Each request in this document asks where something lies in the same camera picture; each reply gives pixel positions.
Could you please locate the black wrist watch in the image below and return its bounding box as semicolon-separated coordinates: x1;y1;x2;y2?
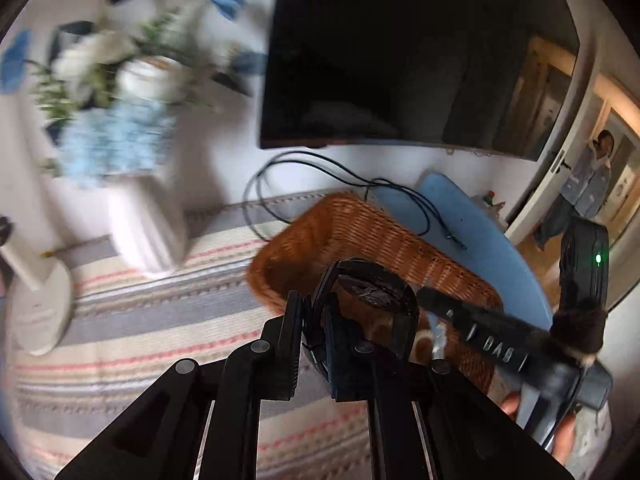
301;257;421;386

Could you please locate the person's right hand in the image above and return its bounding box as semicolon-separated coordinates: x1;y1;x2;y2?
500;392;576;465

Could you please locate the striped woven tablecloth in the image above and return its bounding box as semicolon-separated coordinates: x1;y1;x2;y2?
6;193;502;479

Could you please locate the person in doorway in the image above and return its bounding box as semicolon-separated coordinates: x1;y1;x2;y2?
534;129;615;252

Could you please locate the white desk lamp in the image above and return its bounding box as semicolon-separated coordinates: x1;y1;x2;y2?
1;216;74;356

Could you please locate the brown wicker basket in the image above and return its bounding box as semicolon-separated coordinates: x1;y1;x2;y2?
247;193;503;391

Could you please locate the white ribbed vase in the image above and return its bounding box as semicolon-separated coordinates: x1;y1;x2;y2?
105;55;191;276

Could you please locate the white door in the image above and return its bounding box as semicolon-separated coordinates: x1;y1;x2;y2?
506;0;602;246

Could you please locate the blue white flower bouquet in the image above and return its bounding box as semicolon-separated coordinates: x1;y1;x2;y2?
1;0;267;188

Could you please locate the black cable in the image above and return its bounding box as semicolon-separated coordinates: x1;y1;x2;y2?
242;149;468;252

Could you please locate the black wall television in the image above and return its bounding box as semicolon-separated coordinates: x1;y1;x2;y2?
259;0;579;160

